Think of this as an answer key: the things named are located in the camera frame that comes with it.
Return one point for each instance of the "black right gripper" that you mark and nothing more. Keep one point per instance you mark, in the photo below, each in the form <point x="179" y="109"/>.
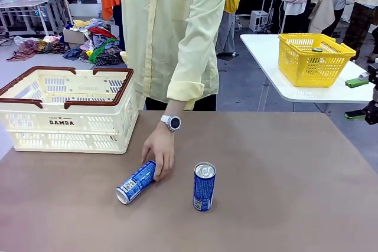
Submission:
<point x="374" y="98"/>

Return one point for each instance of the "blue Pocari Sweat can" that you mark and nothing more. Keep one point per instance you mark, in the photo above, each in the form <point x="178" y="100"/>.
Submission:
<point x="136" y="182"/>
<point x="203" y="190"/>

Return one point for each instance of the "person's left forearm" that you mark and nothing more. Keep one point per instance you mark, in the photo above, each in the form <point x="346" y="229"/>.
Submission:
<point x="174" y="107"/>

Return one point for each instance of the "yellow plastic basket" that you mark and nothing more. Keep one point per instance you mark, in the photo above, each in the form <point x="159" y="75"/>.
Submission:
<point x="310" y="69"/>

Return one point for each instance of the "cream plastic shopping basket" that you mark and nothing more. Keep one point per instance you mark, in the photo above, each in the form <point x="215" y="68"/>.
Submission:
<point x="68" y="134"/>

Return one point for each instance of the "person's left hand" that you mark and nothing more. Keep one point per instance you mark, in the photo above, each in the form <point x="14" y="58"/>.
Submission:
<point x="161" y="148"/>

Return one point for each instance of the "white side table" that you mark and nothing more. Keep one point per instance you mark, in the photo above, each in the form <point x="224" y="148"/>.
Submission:
<point x="295" y="92"/>

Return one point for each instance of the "person in camouflage trousers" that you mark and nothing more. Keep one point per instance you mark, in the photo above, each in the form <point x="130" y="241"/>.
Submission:
<point x="364" y="13"/>

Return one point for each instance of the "white computer case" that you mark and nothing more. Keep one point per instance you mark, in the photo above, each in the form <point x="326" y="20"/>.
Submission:
<point x="258" y="21"/>

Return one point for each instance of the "white wrist watch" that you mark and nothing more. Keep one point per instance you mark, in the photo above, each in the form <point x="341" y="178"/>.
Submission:
<point x="172" y="122"/>

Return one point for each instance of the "person in yellow shirt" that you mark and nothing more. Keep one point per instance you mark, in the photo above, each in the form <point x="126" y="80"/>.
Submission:
<point x="165" y="27"/>

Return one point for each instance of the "dark plaid cloth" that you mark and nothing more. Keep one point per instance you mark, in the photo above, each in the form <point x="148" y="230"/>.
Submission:
<point x="109" y="57"/>

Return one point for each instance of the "green cloth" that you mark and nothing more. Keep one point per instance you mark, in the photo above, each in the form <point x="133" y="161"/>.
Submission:
<point x="103" y="47"/>

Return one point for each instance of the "red cloth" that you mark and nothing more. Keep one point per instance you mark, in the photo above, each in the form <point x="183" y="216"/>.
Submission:
<point x="102" y="32"/>

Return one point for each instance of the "yellow cloth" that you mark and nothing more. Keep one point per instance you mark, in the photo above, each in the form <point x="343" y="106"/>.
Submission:
<point x="82" y="23"/>

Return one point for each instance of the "cardboard box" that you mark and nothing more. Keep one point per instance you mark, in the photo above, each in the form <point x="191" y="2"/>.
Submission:
<point x="72" y="38"/>

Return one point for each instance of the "patterned pink cloth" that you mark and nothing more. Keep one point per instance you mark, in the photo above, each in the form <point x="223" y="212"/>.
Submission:
<point x="25" y="49"/>

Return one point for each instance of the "grey workshop table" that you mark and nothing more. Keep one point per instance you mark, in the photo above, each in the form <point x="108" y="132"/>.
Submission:
<point x="17" y="2"/>

